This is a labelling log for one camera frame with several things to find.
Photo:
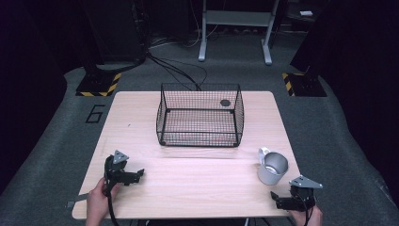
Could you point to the white metal desk frame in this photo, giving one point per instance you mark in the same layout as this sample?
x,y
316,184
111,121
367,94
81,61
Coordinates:
x,y
235,19

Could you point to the small white box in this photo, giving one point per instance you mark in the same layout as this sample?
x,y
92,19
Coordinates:
x,y
306,13

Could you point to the silver metal cup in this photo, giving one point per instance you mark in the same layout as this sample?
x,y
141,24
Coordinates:
x,y
270,175

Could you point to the person's right hand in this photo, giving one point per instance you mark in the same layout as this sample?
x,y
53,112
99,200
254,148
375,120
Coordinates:
x,y
306,218

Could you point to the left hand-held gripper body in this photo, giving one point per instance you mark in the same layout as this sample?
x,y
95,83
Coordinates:
x,y
116,166

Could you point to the black stand base striped edge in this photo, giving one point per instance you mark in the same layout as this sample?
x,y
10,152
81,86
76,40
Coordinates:
x,y
98,84
306,85

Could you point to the person's left hand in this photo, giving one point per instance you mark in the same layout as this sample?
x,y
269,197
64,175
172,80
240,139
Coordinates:
x,y
98,204

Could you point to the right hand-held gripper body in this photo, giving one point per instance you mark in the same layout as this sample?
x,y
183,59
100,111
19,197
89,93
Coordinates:
x,y
301,196

